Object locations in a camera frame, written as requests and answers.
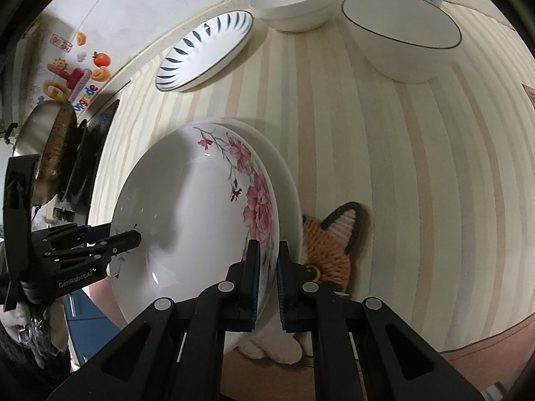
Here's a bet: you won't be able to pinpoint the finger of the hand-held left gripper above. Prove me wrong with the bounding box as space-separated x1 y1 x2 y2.
41 223 113 252
46 230 141 271

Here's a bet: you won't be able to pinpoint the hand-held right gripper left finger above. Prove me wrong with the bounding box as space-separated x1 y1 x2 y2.
48 240 260 401

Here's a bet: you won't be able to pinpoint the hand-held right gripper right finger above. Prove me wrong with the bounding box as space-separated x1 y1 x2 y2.
277 240 498 401

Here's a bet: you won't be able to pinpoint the pink floral white plate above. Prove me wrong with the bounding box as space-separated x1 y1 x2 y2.
109 127 280 357

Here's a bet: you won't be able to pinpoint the plain white plate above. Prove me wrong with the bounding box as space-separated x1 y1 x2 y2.
193 118 304 262

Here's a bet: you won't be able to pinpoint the white bowl black rim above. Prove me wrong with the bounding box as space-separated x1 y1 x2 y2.
340 0 462 84

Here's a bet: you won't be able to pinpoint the knitted orange fox coaster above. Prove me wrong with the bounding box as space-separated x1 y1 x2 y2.
300 202 371 294

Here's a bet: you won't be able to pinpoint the white fluffy cloth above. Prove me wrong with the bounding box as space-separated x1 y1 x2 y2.
241 333 303 364

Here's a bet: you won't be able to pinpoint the metal frying pan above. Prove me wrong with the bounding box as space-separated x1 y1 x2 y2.
0 100 78 205

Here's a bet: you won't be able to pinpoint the blue cabinet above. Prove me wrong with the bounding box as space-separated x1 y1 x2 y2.
64 287 127 365

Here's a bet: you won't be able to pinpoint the striped beige tablecloth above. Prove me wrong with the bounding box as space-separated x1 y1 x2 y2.
88 0 535 352

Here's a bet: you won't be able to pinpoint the white plate dark leaf pattern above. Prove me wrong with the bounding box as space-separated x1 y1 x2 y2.
155 10 255 93

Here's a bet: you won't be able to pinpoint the colourful wall stickers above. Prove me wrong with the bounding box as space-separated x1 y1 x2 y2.
37 31 113 113

